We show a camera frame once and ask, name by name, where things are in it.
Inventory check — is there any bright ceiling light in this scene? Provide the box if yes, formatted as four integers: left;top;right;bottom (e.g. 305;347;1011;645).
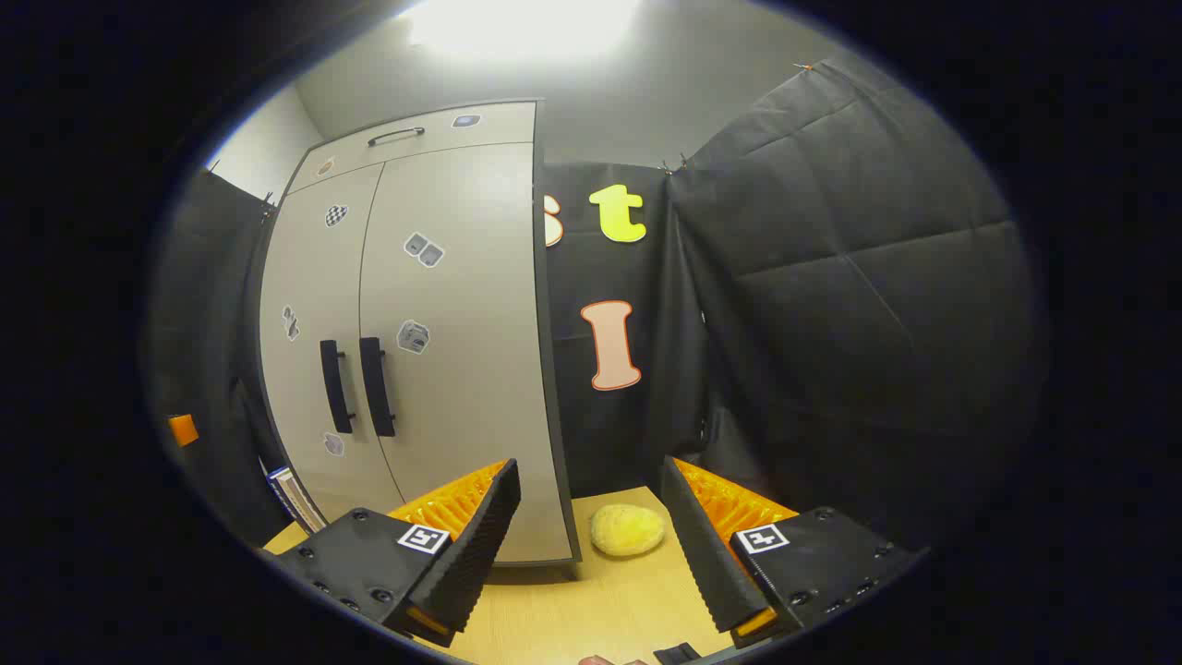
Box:
406;0;643;61

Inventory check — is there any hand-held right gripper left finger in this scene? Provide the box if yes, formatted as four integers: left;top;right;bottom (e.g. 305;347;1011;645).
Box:
268;459;522;647

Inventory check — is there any black door handle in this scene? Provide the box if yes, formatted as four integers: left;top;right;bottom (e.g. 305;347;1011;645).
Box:
320;339;356;435
359;337;397;438

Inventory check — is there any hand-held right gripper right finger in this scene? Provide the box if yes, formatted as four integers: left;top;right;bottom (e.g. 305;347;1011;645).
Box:
659;455;929;649

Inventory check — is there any grey double-door shoe cabinet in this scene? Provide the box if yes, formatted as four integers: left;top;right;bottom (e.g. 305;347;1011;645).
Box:
242;99;583;566

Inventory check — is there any grey cabinet drawer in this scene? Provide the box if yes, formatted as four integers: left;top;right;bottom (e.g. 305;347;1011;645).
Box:
284;102;538;195

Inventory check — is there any white striped book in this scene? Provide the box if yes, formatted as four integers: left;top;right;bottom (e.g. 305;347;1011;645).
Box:
267;466;329;537

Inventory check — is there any yellow round bun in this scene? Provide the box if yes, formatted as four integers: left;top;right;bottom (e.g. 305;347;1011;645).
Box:
589;503;666;558

